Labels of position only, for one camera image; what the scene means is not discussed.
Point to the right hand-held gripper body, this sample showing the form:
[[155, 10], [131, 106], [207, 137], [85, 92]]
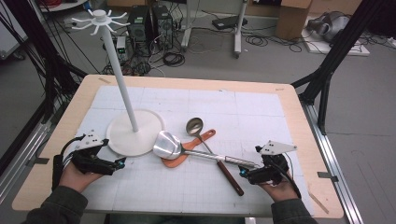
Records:
[[275, 147]]

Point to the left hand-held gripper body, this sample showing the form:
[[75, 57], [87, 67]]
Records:
[[88, 141]]

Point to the white floor board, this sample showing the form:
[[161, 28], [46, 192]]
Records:
[[339, 48]]

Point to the white utensil rack stand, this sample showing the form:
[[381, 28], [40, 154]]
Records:
[[124, 138]]

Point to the steel spatula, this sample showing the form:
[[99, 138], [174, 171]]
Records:
[[166, 146]]

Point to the black metal stand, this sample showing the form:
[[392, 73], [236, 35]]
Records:
[[49, 71], [339, 49]]

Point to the grey vacuum cleaner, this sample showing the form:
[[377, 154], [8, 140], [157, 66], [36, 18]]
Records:
[[330, 26]]

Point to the grey cabinet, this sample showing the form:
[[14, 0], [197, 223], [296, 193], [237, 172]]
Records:
[[9, 34]]

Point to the open cardboard box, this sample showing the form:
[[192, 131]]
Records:
[[291, 21]]

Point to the small grey power supply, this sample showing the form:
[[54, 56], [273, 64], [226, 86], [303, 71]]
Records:
[[121, 46]]

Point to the white round table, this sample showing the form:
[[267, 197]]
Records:
[[62, 5]]

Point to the orange wooden rice paddle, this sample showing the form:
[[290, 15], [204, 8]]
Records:
[[196, 142]]

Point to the black computer tower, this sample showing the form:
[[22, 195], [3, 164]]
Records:
[[162, 26], [140, 25]]

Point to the aluminium rail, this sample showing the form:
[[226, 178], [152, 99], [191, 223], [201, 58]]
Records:
[[330, 161], [18, 161]]

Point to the person's left hand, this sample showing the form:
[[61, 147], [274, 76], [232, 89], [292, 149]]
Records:
[[76, 180]]

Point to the person's right hand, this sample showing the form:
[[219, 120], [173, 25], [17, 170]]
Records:
[[281, 190]]

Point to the flat black case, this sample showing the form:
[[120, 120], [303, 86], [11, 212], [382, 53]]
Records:
[[229, 22]]

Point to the white grid mat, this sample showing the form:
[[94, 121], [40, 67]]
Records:
[[218, 109]]

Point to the white desk leg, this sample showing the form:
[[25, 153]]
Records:
[[187, 28], [240, 31]]

